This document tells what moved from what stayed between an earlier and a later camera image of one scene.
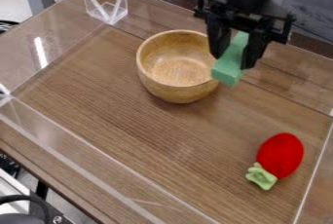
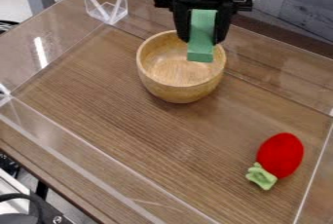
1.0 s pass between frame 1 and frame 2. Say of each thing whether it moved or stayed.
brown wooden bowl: stayed
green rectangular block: moved
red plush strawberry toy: stayed
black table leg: stayed
